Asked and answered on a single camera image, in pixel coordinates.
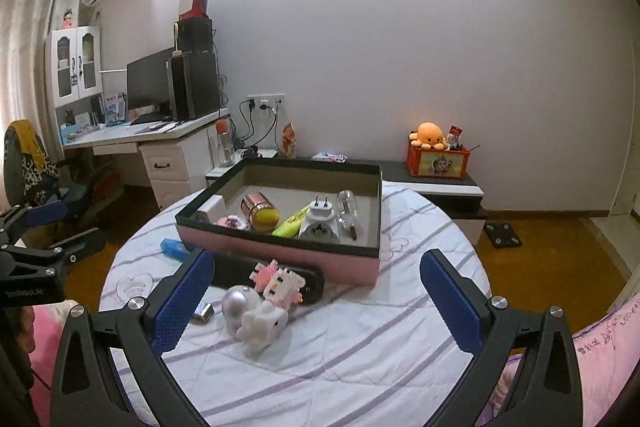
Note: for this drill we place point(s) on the white desk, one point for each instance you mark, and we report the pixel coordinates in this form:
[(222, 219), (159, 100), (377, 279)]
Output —
[(176, 158)]

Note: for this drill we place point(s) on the black computer tower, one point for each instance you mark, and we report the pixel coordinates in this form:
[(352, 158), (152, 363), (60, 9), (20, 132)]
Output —
[(193, 85)]

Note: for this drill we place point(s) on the small dark box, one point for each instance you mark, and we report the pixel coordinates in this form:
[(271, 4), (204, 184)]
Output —
[(203, 313)]

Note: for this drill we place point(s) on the silver dome bell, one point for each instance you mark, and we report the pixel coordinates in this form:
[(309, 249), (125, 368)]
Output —
[(238, 300)]

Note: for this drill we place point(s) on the white plug-in vaporizer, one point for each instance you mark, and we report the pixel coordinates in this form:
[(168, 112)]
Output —
[(320, 224)]

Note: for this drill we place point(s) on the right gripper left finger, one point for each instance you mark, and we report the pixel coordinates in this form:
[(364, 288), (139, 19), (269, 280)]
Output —
[(86, 387)]

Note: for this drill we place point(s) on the blue case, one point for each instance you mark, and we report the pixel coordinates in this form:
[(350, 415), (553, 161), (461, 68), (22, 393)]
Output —
[(174, 249)]

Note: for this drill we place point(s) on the black computer monitor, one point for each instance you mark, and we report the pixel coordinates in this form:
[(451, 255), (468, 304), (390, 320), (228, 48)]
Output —
[(147, 80)]

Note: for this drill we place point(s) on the pink white block figure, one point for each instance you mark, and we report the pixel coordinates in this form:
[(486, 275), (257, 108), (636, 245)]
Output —
[(280, 285)]

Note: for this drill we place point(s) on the orange cap water bottle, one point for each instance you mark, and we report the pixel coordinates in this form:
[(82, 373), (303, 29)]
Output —
[(225, 143)]

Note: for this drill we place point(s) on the black speaker box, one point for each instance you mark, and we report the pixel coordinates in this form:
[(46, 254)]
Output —
[(195, 34)]

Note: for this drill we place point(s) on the black floor scale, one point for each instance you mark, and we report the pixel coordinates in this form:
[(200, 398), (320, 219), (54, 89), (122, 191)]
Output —
[(502, 235)]

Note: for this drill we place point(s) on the orange octopus plush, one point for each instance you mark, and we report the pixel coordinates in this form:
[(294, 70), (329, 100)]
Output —
[(428, 136)]

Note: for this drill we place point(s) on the white striped quilt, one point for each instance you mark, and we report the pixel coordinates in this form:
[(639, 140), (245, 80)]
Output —
[(362, 356)]

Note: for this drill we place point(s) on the red cartoon box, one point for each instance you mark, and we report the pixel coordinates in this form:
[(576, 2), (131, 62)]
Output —
[(445, 164)]

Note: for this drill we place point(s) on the clear glass bottle with wick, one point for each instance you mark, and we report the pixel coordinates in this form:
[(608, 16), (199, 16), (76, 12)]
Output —
[(347, 213)]

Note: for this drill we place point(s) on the colourful card stack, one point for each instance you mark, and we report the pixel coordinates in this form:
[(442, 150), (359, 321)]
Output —
[(233, 222)]

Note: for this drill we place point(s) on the yellow highlighter pen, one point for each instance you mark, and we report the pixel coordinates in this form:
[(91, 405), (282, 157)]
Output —
[(290, 227)]

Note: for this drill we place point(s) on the pink black storage box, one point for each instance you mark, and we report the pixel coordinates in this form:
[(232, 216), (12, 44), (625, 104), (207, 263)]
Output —
[(290, 185)]

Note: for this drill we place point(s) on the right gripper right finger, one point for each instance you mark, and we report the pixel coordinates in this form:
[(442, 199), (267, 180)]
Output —
[(546, 390)]

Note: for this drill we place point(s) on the office chair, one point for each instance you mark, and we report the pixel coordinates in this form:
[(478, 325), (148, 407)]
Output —
[(32, 180)]

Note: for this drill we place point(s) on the white plush toy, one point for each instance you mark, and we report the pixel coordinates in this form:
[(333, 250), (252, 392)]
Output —
[(262, 325)]

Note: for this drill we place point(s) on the wall power socket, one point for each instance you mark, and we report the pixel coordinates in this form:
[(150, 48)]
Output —
[(273, 100)]

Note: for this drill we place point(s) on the white wall cabinet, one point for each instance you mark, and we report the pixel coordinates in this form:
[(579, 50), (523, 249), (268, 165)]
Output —
[(74, 64)]

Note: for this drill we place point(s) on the pink pillow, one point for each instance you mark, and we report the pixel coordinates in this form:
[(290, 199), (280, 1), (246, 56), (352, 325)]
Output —
[(607, 352)]

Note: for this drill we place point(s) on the white rectangular box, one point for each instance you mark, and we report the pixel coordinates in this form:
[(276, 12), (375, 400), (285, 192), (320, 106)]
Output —
[(212, 210)]

